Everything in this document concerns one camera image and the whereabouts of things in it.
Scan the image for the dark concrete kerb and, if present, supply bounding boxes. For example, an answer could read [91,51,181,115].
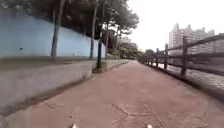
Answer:
[141,62,224,104]

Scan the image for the dark wooden rail fence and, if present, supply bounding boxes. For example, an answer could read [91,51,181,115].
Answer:
[137,33,224,78]

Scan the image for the dark pole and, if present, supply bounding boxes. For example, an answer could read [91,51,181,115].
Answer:
[96,31,104,70]

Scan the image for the river water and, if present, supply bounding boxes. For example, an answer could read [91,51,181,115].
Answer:
[156,61,224,91]

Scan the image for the red paved path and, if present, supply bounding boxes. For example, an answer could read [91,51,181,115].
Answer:
[0,59,224,128]

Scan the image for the row of trees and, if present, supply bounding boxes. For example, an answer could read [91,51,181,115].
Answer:
[0,0,144,61]

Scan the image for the tall pale apartment buildings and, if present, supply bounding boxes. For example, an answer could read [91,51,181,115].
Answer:
[168,22,224,54]

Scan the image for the pale blue wall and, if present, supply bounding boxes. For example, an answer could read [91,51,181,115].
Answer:
[0,13,107,59]

